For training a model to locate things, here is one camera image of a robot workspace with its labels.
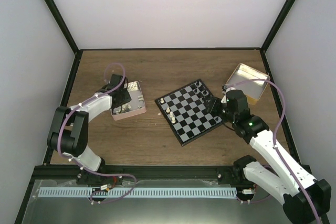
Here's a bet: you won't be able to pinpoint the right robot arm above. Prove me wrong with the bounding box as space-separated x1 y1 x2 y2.
203 88 331 223

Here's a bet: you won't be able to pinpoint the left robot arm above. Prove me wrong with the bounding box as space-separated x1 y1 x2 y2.
47 74 131 184

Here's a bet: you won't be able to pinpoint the white chess pieces in tin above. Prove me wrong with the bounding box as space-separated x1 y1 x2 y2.
118 103 132 113

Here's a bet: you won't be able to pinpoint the pink metal tin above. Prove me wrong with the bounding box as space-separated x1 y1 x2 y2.
111 81 146 121

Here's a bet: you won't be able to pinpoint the black white chessboard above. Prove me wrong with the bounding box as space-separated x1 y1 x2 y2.
155 79 223 146

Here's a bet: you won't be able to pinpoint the yellow metal tin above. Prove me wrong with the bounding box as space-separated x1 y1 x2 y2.
225 63 270 105

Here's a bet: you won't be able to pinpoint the light blue slotted rail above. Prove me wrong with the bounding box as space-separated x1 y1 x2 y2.
38 187 237 199

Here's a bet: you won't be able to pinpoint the black aluminium frame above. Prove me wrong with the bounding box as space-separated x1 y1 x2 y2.
14 0 336 224

